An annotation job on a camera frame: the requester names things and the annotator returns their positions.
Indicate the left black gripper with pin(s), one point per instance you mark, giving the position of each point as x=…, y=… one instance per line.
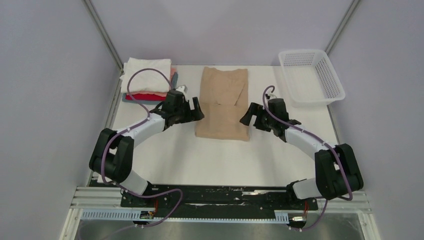
x=193, y=115

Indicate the right corner aluminium post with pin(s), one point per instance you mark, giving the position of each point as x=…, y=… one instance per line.
x=342, y=24

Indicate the left side aluminium rail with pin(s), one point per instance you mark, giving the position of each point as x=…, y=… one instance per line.
x=115, y=101

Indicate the blue grey folded t shirt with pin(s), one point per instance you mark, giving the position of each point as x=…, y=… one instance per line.
x=126, y=99

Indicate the beige t shirt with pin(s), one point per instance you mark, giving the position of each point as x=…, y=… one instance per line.
x=223, y=99

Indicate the red folded t shirt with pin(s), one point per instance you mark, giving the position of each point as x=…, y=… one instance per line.
x=149, y=97

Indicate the aluminium frame rail front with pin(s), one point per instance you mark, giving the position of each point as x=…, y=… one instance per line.
x=110, y=198

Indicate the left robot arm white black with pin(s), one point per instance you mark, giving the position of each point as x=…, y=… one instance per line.
x=112, y=156

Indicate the white folded t shirt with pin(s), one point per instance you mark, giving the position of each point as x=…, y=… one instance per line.
x=149, y=75

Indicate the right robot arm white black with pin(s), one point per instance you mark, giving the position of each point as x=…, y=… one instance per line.
x=337, y=174

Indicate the white plastic basket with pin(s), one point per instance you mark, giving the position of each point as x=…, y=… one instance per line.
x=310, y=78

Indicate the left corner aluminium post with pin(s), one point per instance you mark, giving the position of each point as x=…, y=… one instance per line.
x=91, y=9

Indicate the corner aluminium post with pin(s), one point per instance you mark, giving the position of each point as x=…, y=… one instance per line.
x=91, y=9
x=342, y=24

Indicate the white slotted cable duct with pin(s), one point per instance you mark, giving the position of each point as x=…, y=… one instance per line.
x=139, y=216

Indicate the pink folded t shirt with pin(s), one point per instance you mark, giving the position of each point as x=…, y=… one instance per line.
x=160, y=94

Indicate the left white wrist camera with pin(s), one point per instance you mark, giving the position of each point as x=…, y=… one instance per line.
x=183, y=89

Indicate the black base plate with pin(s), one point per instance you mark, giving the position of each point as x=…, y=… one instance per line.
x=211, y=201

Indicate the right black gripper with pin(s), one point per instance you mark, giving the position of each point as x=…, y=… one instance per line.
x=257, y=109

